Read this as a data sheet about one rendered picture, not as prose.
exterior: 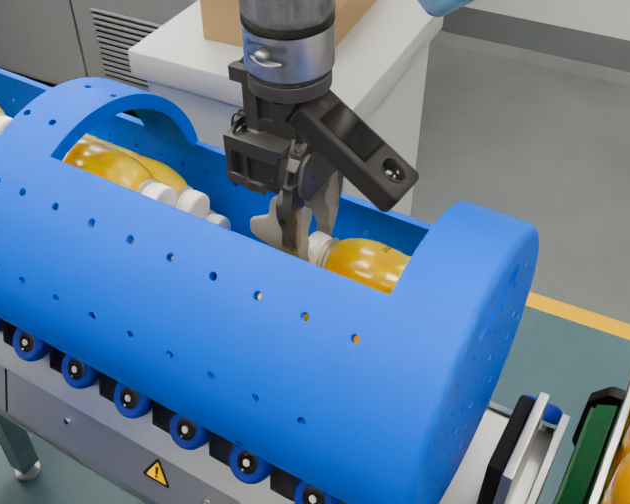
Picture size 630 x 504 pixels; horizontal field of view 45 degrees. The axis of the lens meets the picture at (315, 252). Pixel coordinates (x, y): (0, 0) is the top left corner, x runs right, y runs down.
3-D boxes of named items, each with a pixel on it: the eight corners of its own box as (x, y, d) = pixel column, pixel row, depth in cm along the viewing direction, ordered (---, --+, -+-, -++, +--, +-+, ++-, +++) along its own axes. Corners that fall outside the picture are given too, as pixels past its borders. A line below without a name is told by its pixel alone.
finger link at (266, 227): (258, 256, 77) (261, 176, 72) (308, 276, 75) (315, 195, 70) (241, 270, 75) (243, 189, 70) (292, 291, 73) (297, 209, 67)
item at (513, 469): (502, 458, 78) (525, 384, 70) (524, 468, 77) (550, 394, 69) (465, 537, 72) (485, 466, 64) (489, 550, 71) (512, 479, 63)
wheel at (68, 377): (81, 338, 84) (69, 340, 82) (109, 362, 82) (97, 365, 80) (64, 370, 85) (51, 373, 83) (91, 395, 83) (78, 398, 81)
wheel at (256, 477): (249, 425, 75) (240, 430, 73) (283, 454, 74) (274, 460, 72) (228, 460, 76) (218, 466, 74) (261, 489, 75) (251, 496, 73)
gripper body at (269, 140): (271, 146, 75) (264, 34, 67) (347, 172, 72) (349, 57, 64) (226, 188, 70) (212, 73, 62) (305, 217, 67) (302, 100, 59)
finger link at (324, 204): (296, 211, 81) (284, 149, 74) (344, 229, 79) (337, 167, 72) (281, 231, 80) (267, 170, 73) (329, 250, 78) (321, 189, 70)
